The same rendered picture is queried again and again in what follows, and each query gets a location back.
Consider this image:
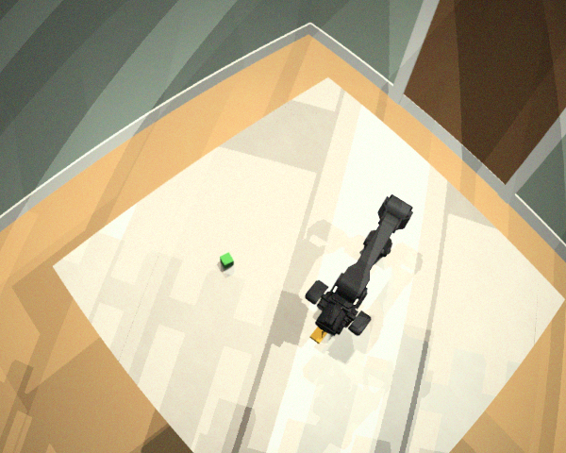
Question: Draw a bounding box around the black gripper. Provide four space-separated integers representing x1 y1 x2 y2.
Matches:
305 279 372 336

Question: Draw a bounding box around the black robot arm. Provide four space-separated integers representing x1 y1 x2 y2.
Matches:
315 194 414 336

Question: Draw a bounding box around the small green block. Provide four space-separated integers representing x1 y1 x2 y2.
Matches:
220 253 234 269

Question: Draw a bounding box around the yellow bar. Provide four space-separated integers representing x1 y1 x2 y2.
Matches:
309 327 327 344

